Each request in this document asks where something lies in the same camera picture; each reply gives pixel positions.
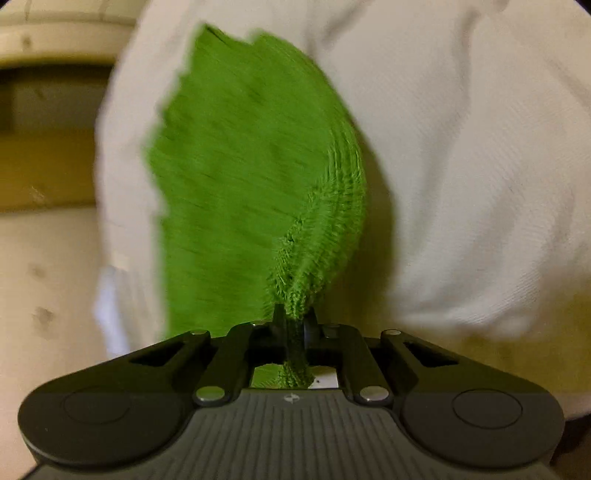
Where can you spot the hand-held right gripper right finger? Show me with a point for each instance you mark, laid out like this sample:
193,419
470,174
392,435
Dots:
310,334

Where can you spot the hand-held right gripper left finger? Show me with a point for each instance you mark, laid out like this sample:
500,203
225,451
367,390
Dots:
281,332

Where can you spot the green towel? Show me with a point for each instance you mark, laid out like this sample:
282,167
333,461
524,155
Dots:
249,184

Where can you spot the white bed sheet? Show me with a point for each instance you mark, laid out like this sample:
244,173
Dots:
461,184

